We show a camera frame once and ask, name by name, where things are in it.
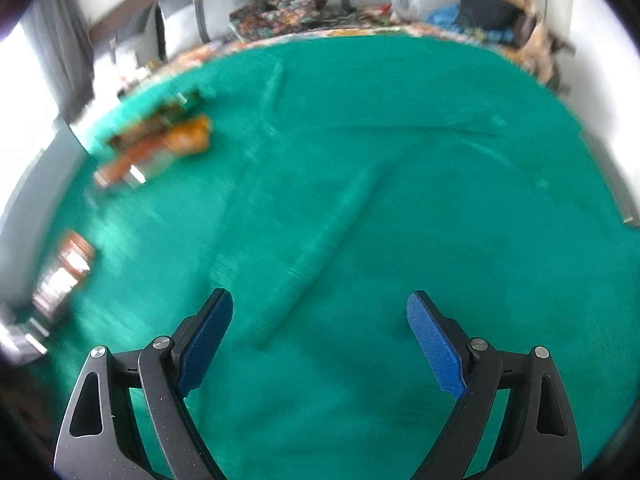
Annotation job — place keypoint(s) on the grey curtain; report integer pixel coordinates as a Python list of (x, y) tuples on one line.
[(55, 55)]

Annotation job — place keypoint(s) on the black bag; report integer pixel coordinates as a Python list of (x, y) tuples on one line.
[(485, 10)]

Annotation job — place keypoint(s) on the dark patterned cloth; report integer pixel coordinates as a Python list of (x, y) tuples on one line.
[(280, 15)]

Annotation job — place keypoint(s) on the blue cloth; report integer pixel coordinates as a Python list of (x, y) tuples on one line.
[(445, 15)]

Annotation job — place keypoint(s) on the green blanket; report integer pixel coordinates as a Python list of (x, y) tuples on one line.
[(350, 185)]

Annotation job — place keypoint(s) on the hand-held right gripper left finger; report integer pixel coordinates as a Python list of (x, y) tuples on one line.
[(205, 345)]

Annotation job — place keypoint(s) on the patterned bedsheet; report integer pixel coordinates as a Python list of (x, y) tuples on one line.
[(225, 51)]

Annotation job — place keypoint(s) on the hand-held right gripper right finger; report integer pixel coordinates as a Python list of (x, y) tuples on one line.
[(437, 345)]

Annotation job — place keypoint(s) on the grey flat board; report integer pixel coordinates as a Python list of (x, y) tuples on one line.
[(35, 200)]

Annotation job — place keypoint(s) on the yellow peanut packet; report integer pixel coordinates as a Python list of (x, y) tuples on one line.
[(190, 135)]

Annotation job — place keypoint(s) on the clear orange sausage packet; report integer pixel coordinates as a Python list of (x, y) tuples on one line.
[(130, 165)]

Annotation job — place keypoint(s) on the clear brown snack packet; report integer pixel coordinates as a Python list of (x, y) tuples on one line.
[(65, 265)]

